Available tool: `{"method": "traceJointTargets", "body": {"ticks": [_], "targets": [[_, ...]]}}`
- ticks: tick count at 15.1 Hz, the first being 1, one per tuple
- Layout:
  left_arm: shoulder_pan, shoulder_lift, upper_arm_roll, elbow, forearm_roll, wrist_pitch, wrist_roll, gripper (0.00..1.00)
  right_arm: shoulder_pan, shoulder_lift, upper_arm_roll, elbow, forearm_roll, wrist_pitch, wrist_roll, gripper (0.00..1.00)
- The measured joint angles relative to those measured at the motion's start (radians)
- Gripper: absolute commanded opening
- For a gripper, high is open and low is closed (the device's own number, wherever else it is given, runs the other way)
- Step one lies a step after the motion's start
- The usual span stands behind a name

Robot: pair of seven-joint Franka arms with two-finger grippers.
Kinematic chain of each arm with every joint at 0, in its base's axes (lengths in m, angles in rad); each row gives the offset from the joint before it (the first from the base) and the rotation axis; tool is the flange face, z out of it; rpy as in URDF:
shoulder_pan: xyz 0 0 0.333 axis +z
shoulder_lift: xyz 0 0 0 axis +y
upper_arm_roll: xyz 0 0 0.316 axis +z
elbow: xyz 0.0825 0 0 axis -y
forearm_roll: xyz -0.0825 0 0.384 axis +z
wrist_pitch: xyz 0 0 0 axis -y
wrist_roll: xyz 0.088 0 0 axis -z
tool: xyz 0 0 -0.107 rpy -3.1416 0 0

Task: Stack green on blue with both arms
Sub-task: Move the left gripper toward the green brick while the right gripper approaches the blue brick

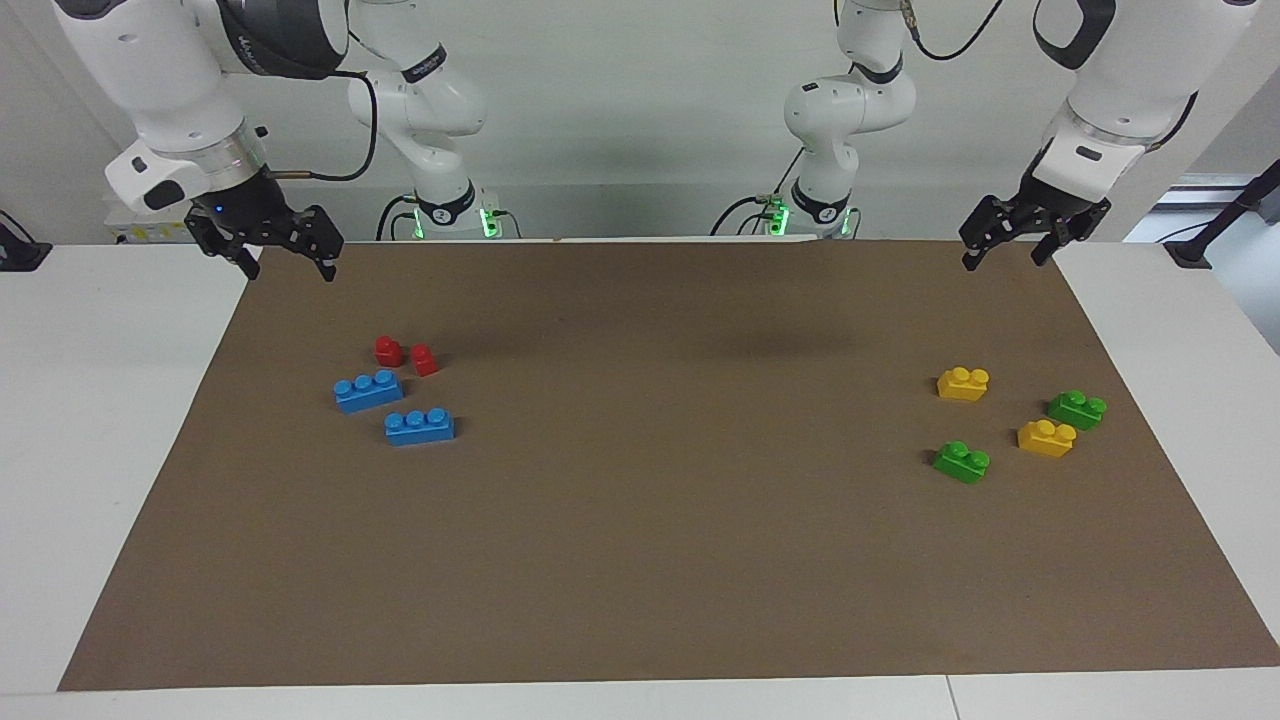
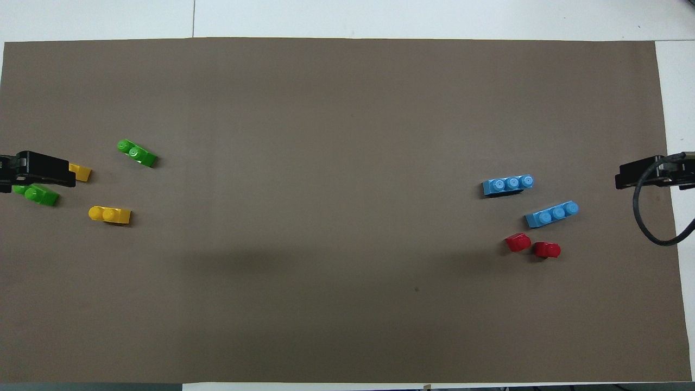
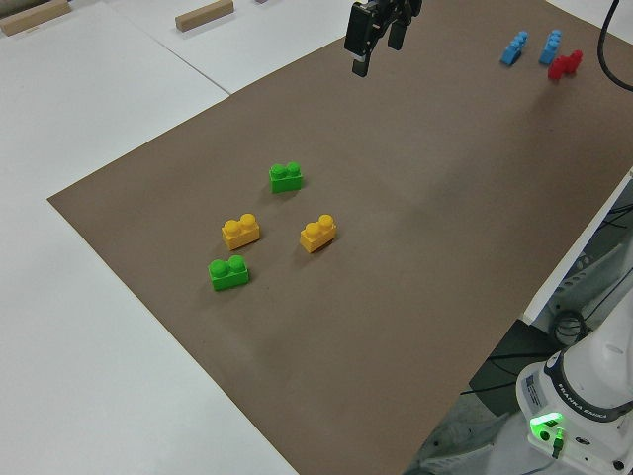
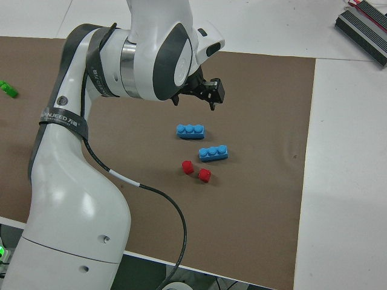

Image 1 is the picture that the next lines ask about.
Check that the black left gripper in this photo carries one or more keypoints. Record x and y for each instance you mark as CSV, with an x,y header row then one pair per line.
x,y
1055,205

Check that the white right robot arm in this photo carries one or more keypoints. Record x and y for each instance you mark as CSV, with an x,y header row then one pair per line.
x,y
150,70

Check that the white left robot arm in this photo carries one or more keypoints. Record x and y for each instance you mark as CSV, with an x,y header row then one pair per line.
x,y
1130,90

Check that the green two-stud toy block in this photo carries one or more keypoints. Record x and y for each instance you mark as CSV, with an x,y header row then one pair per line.
x,y
960,464
1076,411

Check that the black table clamp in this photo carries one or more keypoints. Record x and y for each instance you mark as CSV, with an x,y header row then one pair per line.
x,y
20,255

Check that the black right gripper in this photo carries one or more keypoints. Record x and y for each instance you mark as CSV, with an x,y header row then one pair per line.
x,y
250,208

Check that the yellow two-stud toy block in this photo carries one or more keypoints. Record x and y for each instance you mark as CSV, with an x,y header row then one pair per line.
x,y
1045,440
962,385

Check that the white box yellow label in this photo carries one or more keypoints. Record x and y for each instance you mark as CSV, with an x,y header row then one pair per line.
x,y
140,232

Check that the brown table mat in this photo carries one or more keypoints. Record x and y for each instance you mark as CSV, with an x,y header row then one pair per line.
x,y
650,560

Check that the red single-stud toy block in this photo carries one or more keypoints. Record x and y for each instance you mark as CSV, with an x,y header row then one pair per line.
x,y
425,360
388,351

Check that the blue three-stud toy block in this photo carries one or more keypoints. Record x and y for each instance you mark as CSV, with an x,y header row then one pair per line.
x,y
420,429
368,393

